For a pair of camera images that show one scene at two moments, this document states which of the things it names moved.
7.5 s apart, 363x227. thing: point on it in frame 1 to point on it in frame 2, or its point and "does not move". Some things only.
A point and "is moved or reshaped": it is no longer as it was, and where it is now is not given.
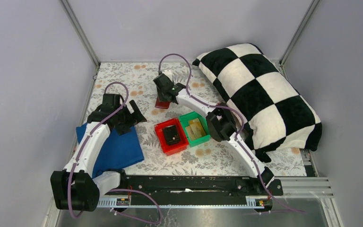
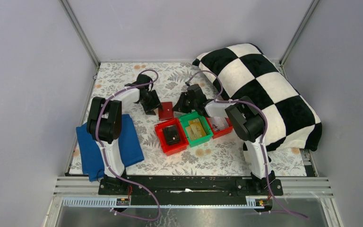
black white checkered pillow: x=274 y=115 does not move
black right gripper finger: x=172 y=96 to x=188 y=109
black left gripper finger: x=134 y=107 to x=149 y=109
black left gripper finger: x=137 y=117 to x=158 y=104
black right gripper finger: x=161 y=97 to x=179 y=107
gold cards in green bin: x=195 y=129 does not move
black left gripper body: x=125 y=121 to x=151 y=96
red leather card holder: x=160 y=104 is moved or reshaped
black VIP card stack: x=171 y=135 does not move
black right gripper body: x=158 y=90 to x=185 y=98
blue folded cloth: x=116 y=152 does not move
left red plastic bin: x=172 y=136 does not move
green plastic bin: x=185 y=119 does not move
